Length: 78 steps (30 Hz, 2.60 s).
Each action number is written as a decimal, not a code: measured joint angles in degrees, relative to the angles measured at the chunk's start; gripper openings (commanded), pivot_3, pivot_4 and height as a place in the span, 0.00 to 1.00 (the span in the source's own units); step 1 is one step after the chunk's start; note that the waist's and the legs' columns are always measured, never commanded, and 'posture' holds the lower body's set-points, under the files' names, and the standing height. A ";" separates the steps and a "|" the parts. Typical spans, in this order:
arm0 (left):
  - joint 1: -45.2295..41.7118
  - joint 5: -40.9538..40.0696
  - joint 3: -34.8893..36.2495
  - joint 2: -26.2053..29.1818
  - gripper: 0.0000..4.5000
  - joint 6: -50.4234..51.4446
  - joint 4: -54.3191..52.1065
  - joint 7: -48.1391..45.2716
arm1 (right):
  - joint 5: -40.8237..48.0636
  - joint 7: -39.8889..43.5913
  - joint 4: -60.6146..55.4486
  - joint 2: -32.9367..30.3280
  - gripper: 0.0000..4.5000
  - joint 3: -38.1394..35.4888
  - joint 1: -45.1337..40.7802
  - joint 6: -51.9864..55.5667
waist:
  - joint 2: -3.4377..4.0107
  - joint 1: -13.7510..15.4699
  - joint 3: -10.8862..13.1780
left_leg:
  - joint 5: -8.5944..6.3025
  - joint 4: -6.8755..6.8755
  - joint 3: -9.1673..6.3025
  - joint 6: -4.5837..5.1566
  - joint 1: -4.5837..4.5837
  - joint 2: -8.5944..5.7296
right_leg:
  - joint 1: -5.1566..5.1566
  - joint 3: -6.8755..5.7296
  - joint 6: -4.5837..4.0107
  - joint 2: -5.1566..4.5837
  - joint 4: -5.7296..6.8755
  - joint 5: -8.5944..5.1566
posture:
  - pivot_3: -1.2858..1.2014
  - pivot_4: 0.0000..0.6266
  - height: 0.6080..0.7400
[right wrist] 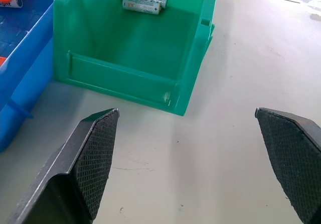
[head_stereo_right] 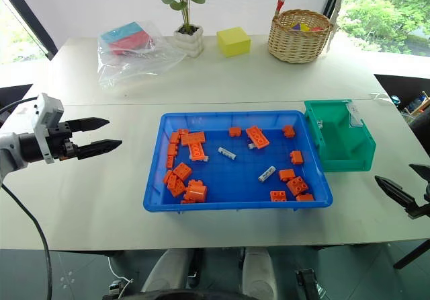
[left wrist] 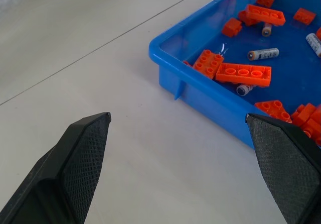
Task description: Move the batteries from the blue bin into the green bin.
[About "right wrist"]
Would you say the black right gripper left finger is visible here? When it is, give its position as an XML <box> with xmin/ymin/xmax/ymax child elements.
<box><xmin>7</xmin><ymin>107</ymin><xmax>120</xmax><ymax>224</ymax></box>

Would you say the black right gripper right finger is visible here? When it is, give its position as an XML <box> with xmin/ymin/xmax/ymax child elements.
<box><xmin>254</xmin><ymin>107</ymin><xmax>321</xmax><ymax>224</ymax></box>

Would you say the green plastic storage bin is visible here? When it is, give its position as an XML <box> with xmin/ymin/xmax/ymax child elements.
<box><xmin>52</xmin><ymin>0</ymin><xmax>221</xmax><ymax>117</ymax></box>

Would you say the blue plastic storage bin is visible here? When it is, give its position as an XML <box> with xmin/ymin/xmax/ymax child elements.
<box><xmin>0</xmin><ymin>0</ymin><xmax>69</xmax><ymax>153</ymax></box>

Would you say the white battery with orange print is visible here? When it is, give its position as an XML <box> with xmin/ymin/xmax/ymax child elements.
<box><xmin>122</xmin><ymin>0</ymin><xmax>162</xmax><ymax>16</ymax></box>

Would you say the white battery with blue print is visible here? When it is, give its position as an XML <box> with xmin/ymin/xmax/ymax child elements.
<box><xmin>0</xmin><ymin>0</ymin><xmax>24</xmax><ymax>10</ymax></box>

